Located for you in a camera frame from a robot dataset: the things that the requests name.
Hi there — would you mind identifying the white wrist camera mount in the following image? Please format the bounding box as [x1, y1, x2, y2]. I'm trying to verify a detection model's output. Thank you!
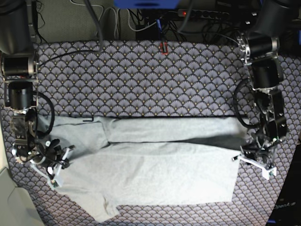
[30, 145, 75, 190]
[232, 154, 277, 180]

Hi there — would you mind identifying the blue box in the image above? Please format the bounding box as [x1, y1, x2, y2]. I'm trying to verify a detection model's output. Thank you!
[114, 0, 179, 9]

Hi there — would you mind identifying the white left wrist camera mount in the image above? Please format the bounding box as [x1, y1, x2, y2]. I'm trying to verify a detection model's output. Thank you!
[232, 154, 277, 180]

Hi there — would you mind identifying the white cable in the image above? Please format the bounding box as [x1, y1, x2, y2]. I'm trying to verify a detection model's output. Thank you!
[70, 0, 158, 38]

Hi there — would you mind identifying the grey plastic bin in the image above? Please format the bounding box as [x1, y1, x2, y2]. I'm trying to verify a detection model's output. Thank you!
[0, 168, 44, 226]

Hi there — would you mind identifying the black OpenArm base plate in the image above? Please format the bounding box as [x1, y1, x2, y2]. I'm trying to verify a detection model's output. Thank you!
[266, 144, 301, 226]

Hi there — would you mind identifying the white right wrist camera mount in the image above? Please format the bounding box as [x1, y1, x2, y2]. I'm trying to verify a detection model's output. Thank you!
[30, 145, 75, 190]

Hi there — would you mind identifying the grey T-shirt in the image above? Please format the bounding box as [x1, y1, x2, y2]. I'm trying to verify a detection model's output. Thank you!
[51, 116, 247, 222]

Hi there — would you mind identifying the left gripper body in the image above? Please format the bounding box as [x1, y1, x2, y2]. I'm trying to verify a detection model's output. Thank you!
[240, 132, 282, 162]

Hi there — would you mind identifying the black adapter box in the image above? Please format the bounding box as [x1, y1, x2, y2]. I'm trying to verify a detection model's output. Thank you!
[135, 24, 160, 40]

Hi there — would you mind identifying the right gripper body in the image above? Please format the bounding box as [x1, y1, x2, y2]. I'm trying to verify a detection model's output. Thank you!
[11, 139, 70, 169]

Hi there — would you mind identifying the black power strip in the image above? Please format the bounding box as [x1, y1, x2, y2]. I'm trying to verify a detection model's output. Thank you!
[175, 9, 230, 21]

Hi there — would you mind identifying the fan-patterned table cloth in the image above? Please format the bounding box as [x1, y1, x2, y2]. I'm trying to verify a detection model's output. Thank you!
[0, 40, 301, 226]

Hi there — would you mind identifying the red black clamp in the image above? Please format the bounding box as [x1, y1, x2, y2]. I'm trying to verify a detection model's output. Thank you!
[159, 41, 168, 55]

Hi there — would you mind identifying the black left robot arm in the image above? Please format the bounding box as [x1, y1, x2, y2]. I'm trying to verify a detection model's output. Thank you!
[238, 0, 301, 166]

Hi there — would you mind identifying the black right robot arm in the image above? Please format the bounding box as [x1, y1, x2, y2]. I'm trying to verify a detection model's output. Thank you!
[0, 0, 69, 169]

